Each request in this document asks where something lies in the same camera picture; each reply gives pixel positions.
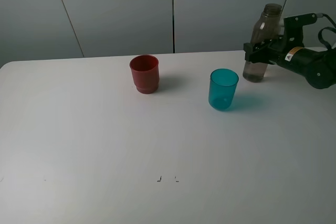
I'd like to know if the red plastic cup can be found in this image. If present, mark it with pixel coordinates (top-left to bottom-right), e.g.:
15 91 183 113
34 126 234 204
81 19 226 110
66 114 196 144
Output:
130 55 160 94

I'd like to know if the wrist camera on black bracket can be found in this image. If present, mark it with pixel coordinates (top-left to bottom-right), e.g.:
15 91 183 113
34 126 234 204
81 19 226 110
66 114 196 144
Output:
279 13 322 50

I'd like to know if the clear brown plastic bottle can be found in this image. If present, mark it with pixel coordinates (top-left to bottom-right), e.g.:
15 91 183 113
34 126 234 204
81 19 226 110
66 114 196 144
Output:
243 3 282 83

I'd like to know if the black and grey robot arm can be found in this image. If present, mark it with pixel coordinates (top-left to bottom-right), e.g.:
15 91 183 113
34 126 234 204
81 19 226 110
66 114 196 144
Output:
244 36 335 89

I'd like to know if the teal translucent plastic cup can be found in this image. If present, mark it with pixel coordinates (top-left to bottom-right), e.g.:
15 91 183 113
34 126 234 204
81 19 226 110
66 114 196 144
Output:
208 69 239 111

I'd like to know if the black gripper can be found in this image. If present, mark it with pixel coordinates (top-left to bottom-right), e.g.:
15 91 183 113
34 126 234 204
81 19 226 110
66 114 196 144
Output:
243 39 318 73

